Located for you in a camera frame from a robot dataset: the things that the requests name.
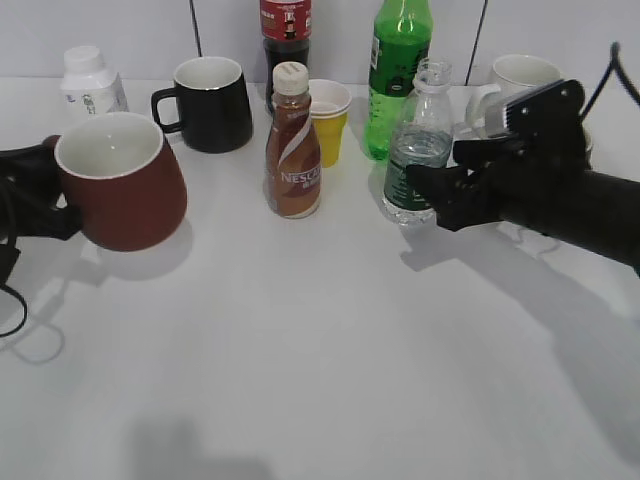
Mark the dark grey mug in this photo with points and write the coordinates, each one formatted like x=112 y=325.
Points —
x=512 y=74

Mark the white paper cup inner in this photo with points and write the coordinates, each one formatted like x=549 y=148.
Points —
x=329 y=98

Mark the white yogurt bottle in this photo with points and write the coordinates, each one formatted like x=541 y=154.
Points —
x=89 y=86

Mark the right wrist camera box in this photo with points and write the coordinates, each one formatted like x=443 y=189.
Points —
x=549 y=114

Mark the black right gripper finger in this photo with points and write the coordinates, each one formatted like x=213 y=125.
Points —
x=479 y=153
x=460 y=199

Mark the clear water bottle green label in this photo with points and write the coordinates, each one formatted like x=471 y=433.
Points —
x=423 y=136

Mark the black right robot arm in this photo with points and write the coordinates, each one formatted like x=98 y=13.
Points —
x=613 y=228

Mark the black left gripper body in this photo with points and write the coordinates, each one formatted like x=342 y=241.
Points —
x=30 y=179

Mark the Nescafe coffee bottle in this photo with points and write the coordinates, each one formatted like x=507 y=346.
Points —
x=293 y=154

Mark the red mug white inside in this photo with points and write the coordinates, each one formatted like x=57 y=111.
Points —
x=121 y=173

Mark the cola bottle red label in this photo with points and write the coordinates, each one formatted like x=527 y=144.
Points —
x=286 y=29

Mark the black mug white inside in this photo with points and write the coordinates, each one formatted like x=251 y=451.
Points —
x=214 y=113

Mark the green soda bottle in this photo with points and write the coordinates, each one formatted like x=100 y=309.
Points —
x=402 y=33

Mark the yellow paper cup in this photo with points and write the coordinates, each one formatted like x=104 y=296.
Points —
x=329 y=130

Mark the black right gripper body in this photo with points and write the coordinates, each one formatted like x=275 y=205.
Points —
x=534 y=188

